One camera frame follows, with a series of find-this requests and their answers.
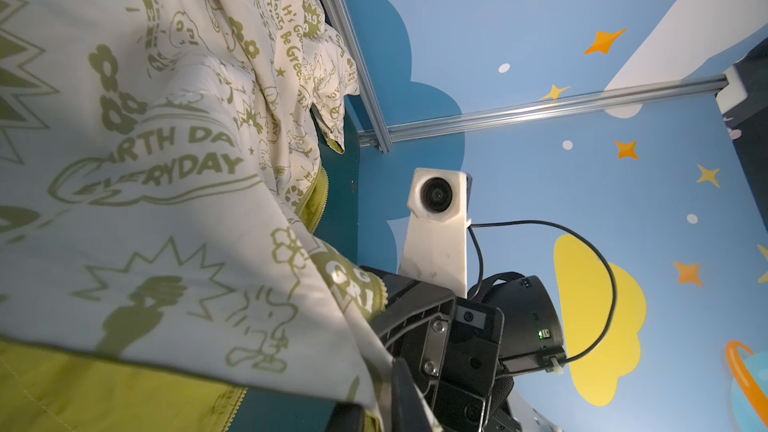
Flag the aluminium back frame rail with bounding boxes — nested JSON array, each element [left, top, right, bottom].
[[322, 0, 393, 153]]

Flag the cream green printed jacket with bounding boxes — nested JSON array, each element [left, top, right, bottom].
[[1, 0, 393, 431]]

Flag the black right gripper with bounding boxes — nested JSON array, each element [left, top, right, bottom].
[[363, 267, 504, 431]]

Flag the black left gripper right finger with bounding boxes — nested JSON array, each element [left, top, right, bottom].
[[391, 358, 428, 432]]

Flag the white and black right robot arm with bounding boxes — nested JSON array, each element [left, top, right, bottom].
[[372, 270, 565, 431]]

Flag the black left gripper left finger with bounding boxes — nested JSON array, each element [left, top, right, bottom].
[[325, 403, 365, 432]]

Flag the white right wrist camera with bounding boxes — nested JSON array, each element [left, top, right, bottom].
[[398, 168, 472, 298]]

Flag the aluminium right frame post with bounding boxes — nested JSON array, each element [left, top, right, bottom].
[[387, 74, 728, 144]]

